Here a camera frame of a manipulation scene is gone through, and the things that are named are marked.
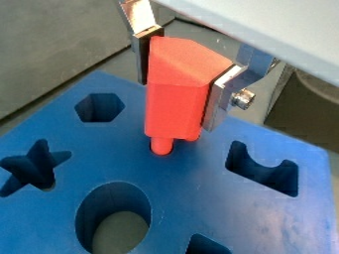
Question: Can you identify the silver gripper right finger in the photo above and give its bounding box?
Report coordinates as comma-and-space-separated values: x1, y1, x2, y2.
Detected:
202, 44, 274, 132

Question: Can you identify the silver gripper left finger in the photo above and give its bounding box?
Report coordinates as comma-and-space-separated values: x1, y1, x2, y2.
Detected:
118, 0, 165, 84

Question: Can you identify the red three-prong peg object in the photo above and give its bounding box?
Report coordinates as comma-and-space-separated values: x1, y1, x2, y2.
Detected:
145, 36, 234, 155

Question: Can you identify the dark grey curved block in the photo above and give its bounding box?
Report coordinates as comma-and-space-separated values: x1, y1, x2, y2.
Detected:
265, 69, 339, 154

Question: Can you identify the blue shape-sorter block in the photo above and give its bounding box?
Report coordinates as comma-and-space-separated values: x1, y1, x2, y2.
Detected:
0, 72, 339, 254

